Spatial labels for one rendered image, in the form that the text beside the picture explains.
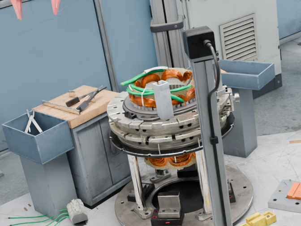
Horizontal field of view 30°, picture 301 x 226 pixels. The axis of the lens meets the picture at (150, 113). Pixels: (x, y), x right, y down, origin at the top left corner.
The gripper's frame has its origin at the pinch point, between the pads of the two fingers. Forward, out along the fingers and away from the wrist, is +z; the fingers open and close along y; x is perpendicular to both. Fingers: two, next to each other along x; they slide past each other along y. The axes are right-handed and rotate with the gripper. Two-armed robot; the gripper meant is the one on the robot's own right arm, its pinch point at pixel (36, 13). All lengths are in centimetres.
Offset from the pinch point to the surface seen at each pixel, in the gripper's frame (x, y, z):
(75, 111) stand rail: 29.4, -0.7, 18.7
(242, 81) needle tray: 43, 46, 14
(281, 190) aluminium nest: 37, 52, 46
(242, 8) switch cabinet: 257, 64, -73
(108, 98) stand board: 37.6, 7.2, 14.9
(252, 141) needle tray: 60, 47, 31
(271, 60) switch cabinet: 292, 82, -42
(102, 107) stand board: 34.1, 5.8, 17.8
